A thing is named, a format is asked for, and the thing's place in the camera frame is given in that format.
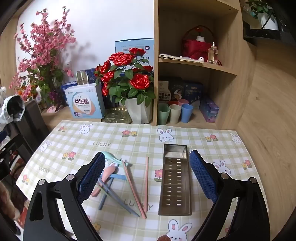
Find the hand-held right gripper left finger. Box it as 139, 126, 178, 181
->
23, 152, 105, 241

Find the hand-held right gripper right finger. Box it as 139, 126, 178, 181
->
190, 149, 271, 241

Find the pink spoon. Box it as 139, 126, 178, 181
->
91, 162, 119, 197

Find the blue spoon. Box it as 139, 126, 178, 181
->
109, 173, 127, 181

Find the teal spoon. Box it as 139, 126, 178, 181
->
103, 151, 133, 168

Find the stainless steel utensil tray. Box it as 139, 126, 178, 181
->
158, 144, 192, 216

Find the checked bunny print tablecloth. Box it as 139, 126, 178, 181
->
15, 119, 270, 241

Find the blue cup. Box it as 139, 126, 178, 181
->
181, 103, 193, 123

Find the purple box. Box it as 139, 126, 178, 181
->
199, 97, 220, 123

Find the beige cup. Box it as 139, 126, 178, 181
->
169, 104, 182, 124

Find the green cup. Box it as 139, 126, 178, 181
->
158, 103, 170, 126

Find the white and blue carton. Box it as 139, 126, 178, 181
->
64, 83, 105, 120

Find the black chair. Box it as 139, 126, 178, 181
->
0, 100, 50, 176

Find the dark blue box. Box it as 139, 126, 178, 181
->
184, 81, 204, 105

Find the dark box with moon print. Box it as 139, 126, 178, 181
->
169, 80, 185, 101

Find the white and green box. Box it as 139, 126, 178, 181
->
158, 80, 171, 103

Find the steel tumbler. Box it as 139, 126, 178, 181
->
76, 70, 90, 86

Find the white plastic bag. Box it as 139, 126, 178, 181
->
0, 95, 25, 124

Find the red rose bouquet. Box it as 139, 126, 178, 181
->
94, 47, 156, 107

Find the wooden shelf unit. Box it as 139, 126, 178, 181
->
153, 0, 243, 130

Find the glass perfume bottle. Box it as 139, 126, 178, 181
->
207, 42, 219, 65

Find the red basket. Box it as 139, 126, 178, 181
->
181, 25, 218, 62

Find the light blue flat box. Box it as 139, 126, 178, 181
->
115, 39, 155, 67

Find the pink blossom artificial plant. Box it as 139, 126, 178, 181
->
9, 6, 77, 109

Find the black stone ledge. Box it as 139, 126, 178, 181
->
243, 21, 296, 44

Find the green potted plant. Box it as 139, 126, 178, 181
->
245, 0, 281, 30

